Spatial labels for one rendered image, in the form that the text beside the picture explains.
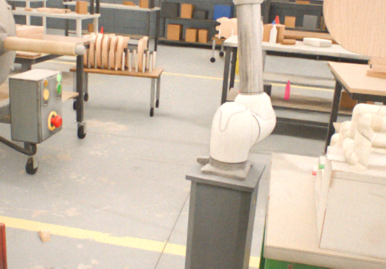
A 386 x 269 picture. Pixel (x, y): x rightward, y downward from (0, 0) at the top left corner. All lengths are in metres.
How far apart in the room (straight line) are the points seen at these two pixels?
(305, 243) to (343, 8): 0.62
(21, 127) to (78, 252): 1.29
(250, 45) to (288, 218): 1.03
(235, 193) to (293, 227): 0.80
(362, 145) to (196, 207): 1.09
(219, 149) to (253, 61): 0.40
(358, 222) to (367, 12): 0.57
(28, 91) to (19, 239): 1.50
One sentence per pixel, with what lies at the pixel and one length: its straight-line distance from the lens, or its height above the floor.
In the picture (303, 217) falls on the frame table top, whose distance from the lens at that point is 1.12.
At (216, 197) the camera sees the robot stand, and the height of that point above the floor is 0.62.
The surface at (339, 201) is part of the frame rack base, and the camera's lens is 0.96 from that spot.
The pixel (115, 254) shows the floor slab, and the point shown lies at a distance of 2.65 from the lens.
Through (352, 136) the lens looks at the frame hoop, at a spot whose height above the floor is 1.14.
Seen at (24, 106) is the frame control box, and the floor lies 1.04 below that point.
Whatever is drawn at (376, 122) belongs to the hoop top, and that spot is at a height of 1.20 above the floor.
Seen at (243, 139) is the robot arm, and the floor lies 0.85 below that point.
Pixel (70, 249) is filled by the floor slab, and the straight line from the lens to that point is 2.71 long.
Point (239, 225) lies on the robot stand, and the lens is 1.90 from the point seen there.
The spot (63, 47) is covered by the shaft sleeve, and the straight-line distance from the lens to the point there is 1.16.
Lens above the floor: 1.42
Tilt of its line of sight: 17 degrees down
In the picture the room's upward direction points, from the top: 4 degrees clockwise
